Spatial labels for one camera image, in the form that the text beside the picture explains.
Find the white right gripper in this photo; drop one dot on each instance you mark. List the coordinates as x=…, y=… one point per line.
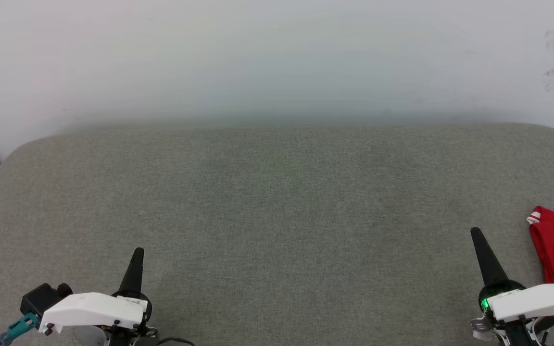
x=536, y=302

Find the teal left camera connector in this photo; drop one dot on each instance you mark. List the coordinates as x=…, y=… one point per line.
x=19, y=327

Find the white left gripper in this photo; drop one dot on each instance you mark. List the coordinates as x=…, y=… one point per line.
x=94, y=310

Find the grey fabric sofa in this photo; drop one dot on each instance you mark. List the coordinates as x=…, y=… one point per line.
x=277, y=216

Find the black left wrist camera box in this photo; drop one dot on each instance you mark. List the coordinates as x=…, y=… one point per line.
x=41, y=298

